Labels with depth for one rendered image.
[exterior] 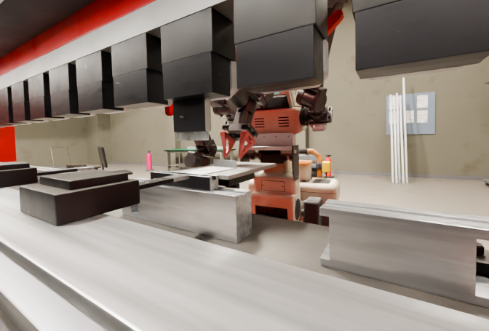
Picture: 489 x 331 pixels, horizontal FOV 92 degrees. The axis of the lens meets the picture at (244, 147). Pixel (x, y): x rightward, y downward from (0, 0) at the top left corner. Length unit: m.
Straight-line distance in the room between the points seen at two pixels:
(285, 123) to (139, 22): 0.74
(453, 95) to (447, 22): 7.02
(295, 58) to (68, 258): 0.37
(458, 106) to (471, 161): 1.27
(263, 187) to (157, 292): 1.06
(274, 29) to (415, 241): 0.38
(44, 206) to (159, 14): 0.45
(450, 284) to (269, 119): 0.92
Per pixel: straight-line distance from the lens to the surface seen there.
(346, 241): 0.42
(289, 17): 0.44
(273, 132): 1.17
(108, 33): 0.81
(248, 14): 0.48
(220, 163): 0.68
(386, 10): 0.41
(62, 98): 1.03
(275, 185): 1.19
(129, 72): 0.70
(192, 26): 0.56
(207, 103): 0.54
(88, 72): 0.88
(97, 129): 12.35
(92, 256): 0.26
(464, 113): 7.42
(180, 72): 0.56
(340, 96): 7.21
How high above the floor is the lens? 1.08
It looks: 2 degrees down
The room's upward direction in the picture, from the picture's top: 1 degrees counter-clockwise
